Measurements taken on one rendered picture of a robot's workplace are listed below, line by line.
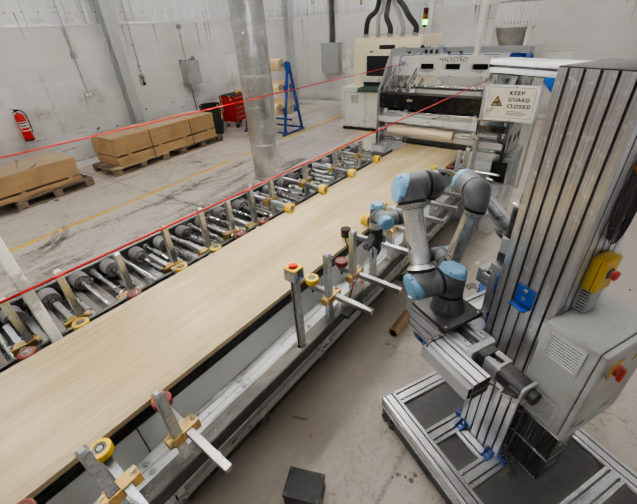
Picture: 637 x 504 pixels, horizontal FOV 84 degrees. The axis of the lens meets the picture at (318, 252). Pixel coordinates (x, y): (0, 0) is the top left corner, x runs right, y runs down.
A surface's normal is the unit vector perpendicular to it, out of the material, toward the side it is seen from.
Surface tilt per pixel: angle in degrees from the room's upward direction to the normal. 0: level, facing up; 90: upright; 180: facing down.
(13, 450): 0
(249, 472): 0
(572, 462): 0
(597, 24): 90
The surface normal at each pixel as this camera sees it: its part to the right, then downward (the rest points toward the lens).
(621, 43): -0.55, 0.47
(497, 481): -0.05, -0.84
